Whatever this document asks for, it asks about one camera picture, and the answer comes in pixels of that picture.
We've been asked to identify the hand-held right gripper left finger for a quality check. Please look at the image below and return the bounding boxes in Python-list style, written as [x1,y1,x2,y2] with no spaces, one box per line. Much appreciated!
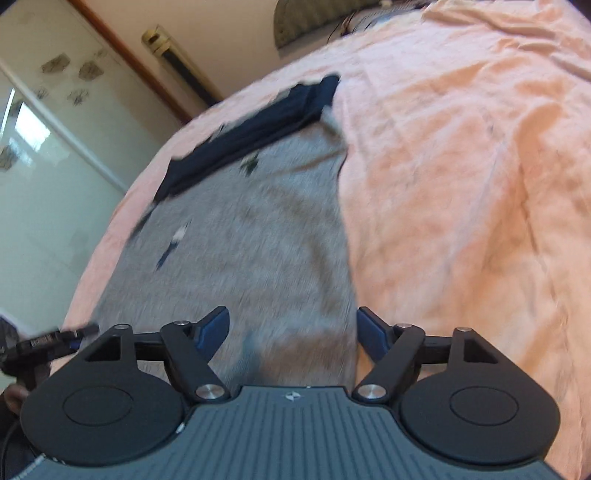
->
[82,305,231,404]

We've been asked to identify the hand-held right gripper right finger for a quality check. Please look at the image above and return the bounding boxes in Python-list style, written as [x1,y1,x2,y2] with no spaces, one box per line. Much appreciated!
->
[352,306,502,404]

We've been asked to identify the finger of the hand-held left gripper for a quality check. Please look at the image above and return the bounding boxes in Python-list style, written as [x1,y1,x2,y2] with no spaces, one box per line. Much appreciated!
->
[16,322,100,360]

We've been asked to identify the grey and navy sweater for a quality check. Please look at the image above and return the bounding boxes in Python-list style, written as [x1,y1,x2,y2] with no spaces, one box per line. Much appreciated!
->
[90,74,362,389]

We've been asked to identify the pink bed sheet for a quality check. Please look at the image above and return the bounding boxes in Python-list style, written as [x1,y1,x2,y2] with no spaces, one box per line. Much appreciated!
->
[51,0,591,480]

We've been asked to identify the glass door with flower decals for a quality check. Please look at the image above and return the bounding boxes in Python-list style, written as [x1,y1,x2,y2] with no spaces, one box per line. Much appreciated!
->
[0,0,184,333]

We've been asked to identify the gold tower fan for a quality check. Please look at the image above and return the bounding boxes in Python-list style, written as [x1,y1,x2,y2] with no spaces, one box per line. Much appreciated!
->
[141,25,225,110]

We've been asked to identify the grey patterned pillow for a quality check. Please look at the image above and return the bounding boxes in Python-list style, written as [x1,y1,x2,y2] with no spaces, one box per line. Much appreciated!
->
[339,0,430,34]

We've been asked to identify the olive green cushion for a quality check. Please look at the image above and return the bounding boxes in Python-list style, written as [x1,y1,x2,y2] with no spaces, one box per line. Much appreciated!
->
[273,0,385,49]

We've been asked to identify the wooden door frame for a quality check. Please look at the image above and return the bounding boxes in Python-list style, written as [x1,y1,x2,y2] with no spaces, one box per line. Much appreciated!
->
[67,0,193,125]

